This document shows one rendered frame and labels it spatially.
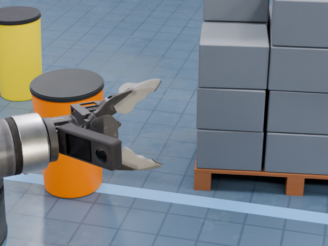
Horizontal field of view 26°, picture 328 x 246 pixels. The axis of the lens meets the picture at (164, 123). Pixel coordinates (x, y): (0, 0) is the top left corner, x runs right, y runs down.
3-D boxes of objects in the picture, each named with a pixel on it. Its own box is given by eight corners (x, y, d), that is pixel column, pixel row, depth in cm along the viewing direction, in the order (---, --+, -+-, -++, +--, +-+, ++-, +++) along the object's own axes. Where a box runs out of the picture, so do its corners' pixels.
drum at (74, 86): (56, 161, 418) (49, 65, 391) (117, 170, 409) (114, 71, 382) (26, 196, 383) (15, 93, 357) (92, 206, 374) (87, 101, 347)
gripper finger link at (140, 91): (138, 60, 119) (98, 98, 117) (153, 69, 114) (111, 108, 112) (149, 73, 120) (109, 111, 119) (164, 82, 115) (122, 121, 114)
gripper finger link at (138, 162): (151, 154, 125) (110, 132, 120) (165, 166, 120) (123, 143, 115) (141, 169, 125) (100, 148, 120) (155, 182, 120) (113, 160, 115)
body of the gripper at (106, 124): (103, 97, 120) (33, 108, 115) (123, 112, 112) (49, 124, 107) (105, 140, 122) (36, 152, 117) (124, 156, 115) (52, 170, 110)
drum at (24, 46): (54, 85, 520) (48, 8, 494) (35, 105, 489) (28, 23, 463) (9, 81, 528) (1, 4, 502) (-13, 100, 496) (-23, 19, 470)
